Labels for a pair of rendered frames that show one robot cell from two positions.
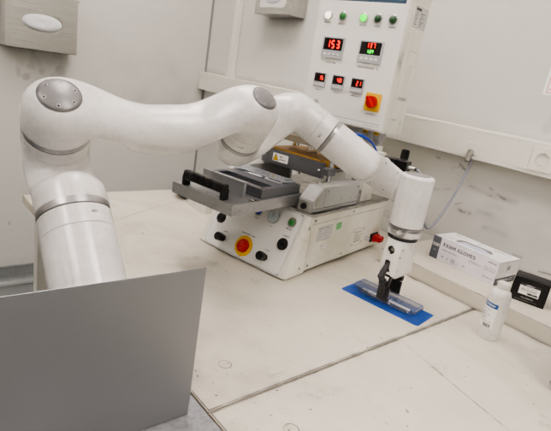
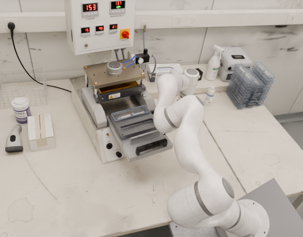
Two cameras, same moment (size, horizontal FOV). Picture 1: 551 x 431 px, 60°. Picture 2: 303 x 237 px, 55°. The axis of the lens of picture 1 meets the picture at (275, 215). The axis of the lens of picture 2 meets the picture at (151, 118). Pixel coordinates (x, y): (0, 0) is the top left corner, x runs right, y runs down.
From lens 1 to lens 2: 147 cm
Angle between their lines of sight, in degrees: 64
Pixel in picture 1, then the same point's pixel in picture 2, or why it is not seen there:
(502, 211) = (159, 44)
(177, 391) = not seen: hidden behind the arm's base
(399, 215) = (191, 91)
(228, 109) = (199, 119)
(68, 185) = (236, 206)
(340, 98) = (103, 37)
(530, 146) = (171, 16)
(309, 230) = not seen: hidden behind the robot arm
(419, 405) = (246, 146)
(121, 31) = not seen: outside the picture
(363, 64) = (114, 14)
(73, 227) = (245, 213)
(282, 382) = (235, 176)
